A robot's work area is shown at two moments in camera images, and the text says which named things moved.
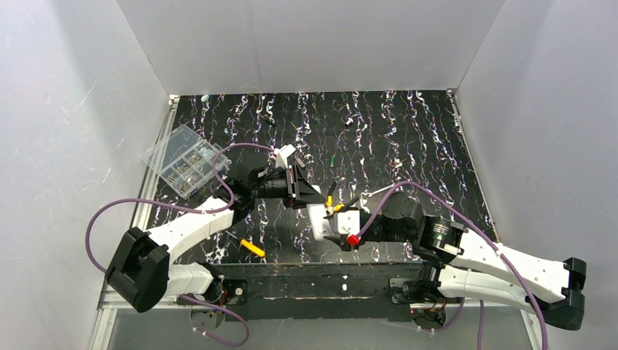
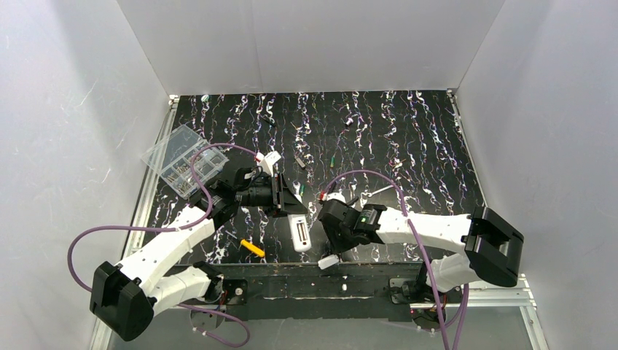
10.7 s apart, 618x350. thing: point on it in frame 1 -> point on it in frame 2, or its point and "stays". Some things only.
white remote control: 318,218 -> 300,232
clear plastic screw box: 184,160 stays
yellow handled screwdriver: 253,248 stays
